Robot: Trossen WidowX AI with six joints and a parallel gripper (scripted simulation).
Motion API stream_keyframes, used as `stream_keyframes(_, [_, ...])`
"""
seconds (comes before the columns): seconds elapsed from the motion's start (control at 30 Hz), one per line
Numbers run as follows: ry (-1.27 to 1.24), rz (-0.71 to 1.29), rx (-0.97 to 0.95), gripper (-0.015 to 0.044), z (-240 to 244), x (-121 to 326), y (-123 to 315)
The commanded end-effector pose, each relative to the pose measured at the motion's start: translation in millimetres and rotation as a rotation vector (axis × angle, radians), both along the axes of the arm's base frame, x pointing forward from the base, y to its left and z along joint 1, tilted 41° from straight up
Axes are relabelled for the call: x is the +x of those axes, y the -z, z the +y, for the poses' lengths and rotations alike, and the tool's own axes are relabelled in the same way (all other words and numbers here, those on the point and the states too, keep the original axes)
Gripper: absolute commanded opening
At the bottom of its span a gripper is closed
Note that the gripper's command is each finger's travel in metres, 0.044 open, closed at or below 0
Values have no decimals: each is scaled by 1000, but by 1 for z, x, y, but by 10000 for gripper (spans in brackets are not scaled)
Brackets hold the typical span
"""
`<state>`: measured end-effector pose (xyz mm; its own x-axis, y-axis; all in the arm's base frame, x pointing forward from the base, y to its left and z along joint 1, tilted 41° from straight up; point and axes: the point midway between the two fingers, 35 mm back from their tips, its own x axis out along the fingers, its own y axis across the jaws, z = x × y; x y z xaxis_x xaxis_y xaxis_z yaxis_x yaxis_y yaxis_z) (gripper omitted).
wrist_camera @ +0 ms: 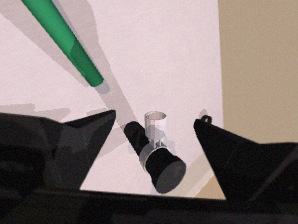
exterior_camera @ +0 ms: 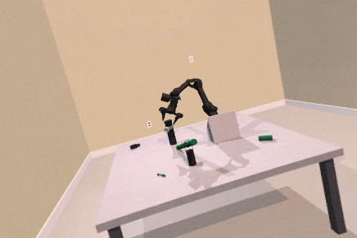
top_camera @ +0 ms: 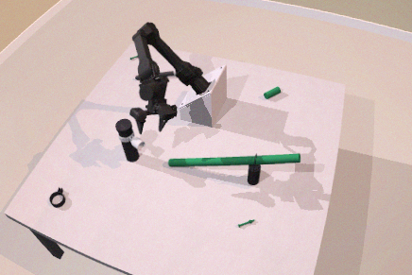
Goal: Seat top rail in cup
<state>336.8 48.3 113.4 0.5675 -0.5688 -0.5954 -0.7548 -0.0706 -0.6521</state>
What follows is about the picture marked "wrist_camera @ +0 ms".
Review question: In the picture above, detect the green cylinder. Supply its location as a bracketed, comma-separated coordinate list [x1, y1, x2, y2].
[21, 0, 104, 87]

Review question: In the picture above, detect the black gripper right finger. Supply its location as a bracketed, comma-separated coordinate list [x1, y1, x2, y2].
[193, 119, 298, 201]

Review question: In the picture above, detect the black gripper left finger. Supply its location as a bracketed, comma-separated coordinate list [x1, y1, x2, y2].
[0, 110, 116, 189]

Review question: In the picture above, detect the grey metal cup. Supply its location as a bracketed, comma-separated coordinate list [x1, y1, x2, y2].
[139, 111, 171, 175]

